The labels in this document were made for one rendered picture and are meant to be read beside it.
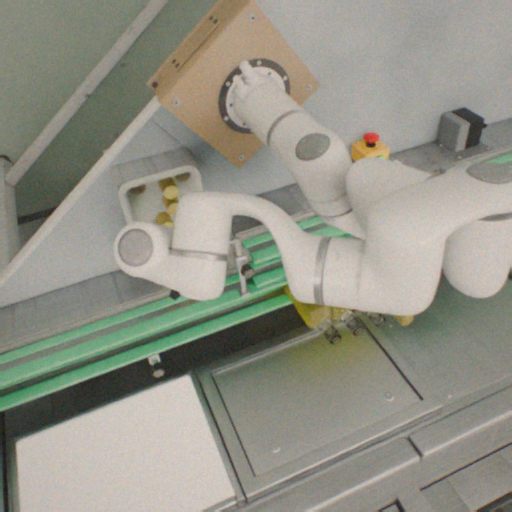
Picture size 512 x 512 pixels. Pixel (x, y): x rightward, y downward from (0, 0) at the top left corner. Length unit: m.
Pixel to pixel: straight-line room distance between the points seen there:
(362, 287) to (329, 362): 0.69
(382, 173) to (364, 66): 0.56
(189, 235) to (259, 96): 0.40
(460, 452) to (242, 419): 0.46
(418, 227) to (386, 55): 0.81
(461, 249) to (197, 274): 0.32
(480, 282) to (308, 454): 0.60
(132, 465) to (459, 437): 0.69
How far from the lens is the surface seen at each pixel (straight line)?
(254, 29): 1.00
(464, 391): 1.29
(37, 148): 1.71
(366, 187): 0.75
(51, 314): 1.24
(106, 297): 1.22
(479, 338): 1.40
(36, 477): 1.23
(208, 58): 0.98
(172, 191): 1.12
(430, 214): 0.54
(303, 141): 0.82
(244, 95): 0.99
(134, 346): 1.23
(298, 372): 1.23
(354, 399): 1.20
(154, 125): 1.11
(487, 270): 0.65
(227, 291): 1.19
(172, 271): 0.65
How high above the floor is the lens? 1.74
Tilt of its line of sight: 45 degrees down
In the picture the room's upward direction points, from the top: 146 degrees clockwise
